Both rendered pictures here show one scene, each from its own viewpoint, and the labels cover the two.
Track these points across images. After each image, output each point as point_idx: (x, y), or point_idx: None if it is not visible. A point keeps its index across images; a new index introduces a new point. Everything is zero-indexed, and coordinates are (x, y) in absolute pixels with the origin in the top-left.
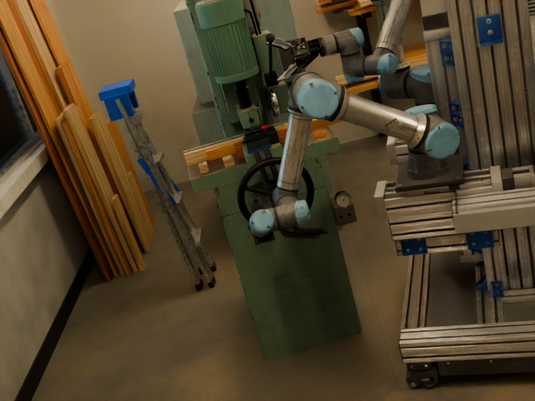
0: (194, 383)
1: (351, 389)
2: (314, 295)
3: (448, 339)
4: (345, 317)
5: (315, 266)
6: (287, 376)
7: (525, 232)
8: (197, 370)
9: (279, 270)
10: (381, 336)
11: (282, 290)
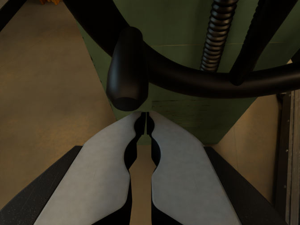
0: (61, 146)
1: None
2: (193, 122)
3: None
4: (211, 136)
5: (213, 102)
6: (140, 177)
7: None
8: (68, 130)
9: (164, 96)
10: (235, 160)
11: (159, 113)
